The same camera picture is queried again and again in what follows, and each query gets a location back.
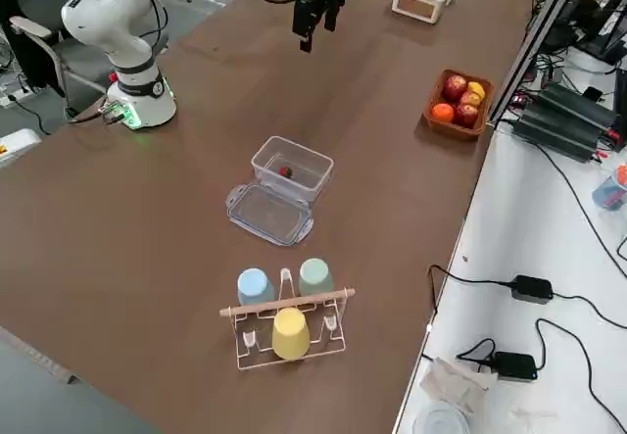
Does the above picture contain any crumpled clear bag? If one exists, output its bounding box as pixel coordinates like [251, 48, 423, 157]
[419, 355, 500, 416]

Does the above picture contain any brown fruit basket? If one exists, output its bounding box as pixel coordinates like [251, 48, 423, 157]
[421, 69, 495, 143]

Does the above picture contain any grey office chair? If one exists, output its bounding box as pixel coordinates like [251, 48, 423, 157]
[0, 0, 117, 118]

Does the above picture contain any blue cup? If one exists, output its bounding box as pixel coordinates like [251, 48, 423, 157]
[237, 267, 276, 307]

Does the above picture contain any clear plastic box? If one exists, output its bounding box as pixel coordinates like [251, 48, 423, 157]
[250, 135, 335, 204]

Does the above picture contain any white plastic box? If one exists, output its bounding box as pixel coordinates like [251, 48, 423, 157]
[391, 0, 455, 26]

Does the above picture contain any clear round lid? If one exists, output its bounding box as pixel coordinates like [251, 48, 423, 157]
[412, 399, 472, 434]

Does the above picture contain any white control box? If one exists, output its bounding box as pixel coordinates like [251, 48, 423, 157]
[0, 128, 44, 169]

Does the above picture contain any blue-rimmed clear lid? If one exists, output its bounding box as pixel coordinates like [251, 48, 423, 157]
[225, 183, 315, 248]

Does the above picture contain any clear cup with pens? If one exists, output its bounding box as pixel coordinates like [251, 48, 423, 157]
[591, 163, 627, 214]

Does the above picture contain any black power adapter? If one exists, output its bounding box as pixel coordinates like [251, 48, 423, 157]
[510, 274, 555, 305]
[493, 351, 539, 383]

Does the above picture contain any aluminium frame post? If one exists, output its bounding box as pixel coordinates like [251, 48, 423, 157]
[488, 0, 592, 123]

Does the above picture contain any yellow cup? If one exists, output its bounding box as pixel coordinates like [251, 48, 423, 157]
[270, 307, 313, 362]

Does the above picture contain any pale green cup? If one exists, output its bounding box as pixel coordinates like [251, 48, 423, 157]
[298, 257, 336, 298]

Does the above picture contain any black finned power supply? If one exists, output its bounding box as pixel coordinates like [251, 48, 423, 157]
[510, 109, 603, 162]
[537, 82, 620, 132]

